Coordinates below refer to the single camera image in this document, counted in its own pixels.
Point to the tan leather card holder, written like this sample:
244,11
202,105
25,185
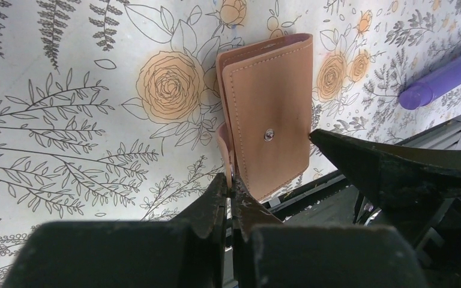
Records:
266,95

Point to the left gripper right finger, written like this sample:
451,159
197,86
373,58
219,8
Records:
270,253

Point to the purple marker pen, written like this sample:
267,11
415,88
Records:
432,86

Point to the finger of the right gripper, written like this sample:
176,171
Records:
413,187

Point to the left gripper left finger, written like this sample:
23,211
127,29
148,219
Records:
186,251

